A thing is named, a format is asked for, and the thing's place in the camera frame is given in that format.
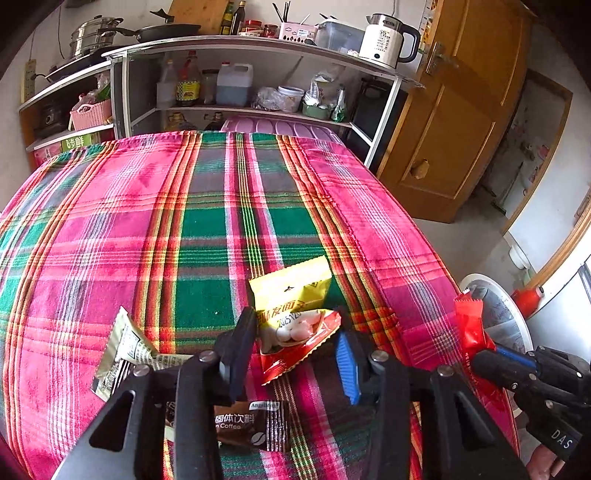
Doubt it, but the red snack wrapper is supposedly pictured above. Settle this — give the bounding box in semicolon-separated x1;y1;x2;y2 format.
454;293;496;360

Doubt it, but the brown coffee sachet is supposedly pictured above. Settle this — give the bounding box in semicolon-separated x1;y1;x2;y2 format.
163;398;293;454

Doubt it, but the silver printed wrapper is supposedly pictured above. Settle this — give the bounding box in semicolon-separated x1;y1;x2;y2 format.
91;307;190;402

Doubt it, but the red yellow candy bag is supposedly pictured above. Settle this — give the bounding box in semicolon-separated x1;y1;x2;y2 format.
257;309;342;386

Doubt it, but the yellow snack wrapper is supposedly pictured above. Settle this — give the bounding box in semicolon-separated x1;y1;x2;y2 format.
249;256;332;327

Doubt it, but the white trash bin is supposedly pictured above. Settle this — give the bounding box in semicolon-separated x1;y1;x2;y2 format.
460;273;534;354

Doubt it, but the metal kitchen shelf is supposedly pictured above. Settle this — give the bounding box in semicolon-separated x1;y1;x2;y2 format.
18;36;418;167

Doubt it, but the right hand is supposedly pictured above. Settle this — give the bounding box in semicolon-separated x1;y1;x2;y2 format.
526;445;565;480

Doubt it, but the plaid tablecloth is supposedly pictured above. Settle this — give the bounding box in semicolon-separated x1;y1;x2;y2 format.
0;130;521;480

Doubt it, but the pink storage box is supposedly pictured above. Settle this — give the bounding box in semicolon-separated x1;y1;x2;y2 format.
221;116;342;144

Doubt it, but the pink basket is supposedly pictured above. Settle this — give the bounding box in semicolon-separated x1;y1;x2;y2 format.
70;99;112;131

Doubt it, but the wooden door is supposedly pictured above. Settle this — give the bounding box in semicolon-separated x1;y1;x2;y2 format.
378;1;532;223

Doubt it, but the cooking oil bottle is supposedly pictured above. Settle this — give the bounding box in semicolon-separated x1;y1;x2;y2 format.
175;50;201;106

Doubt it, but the white jerry can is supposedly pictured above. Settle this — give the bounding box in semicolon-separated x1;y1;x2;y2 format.
215;62;253;107

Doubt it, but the white electric kettle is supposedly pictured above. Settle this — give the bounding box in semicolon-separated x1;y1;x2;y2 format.
359;13;421;68

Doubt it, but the clear water filter jug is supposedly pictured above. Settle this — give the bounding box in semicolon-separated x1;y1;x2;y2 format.
315;19;365;54

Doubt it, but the black frying pan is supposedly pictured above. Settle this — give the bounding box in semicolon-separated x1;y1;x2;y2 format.
98;9;201;43

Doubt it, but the pink utensil holder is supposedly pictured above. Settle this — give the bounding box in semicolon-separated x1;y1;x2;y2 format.
279;22;318;43

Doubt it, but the steel steamer pot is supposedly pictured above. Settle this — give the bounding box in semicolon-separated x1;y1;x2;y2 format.
69;15;124;58

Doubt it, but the wooden cutting board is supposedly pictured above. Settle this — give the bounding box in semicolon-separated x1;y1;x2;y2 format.
168;0;228;35

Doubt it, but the dark sauce bottle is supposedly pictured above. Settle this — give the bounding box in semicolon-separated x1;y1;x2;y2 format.
230;0;246;35

